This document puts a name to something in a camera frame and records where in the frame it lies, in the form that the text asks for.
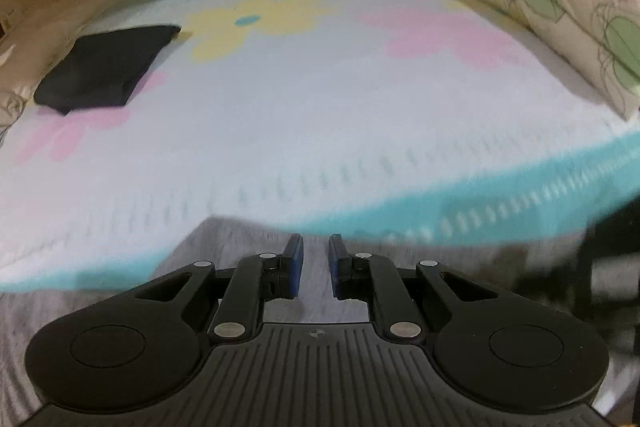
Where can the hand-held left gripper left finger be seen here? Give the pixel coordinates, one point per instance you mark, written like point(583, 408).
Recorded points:
point(296, 264)

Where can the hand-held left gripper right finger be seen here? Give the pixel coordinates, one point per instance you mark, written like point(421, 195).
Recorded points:
point(334, 264)

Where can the folded black garment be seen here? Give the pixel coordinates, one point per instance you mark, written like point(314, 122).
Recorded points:
point(105, 67)

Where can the plain beige pillow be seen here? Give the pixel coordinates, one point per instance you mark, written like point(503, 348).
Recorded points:
point(30, 57)

